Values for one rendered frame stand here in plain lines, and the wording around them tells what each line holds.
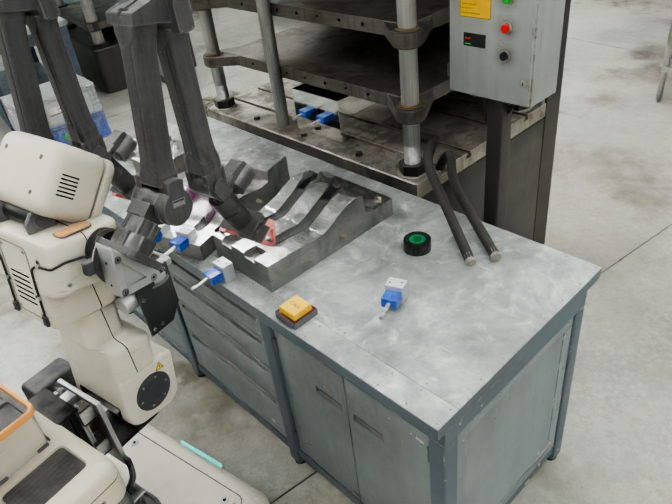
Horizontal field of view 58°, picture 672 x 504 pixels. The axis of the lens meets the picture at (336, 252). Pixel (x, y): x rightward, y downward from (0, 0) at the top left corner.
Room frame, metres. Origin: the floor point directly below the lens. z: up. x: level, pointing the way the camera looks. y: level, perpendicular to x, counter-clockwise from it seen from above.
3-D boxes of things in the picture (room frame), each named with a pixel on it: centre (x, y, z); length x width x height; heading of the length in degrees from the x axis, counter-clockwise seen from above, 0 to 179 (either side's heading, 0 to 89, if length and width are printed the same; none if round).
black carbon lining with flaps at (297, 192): (1.58, 0.10, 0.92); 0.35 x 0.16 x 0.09; 130
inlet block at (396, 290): (1.19, -0.12, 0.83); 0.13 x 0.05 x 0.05; 151
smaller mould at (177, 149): (2.19, 0.61, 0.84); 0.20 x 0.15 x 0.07; 130
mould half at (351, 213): (1.58, 0.08, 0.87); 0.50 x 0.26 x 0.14; 130
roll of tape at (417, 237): (1.44, -0.24, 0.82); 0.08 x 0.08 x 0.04
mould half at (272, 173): (1.80, 0.37, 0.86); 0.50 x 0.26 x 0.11; 147
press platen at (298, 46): (2.59, -0.23, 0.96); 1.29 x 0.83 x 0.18; 40
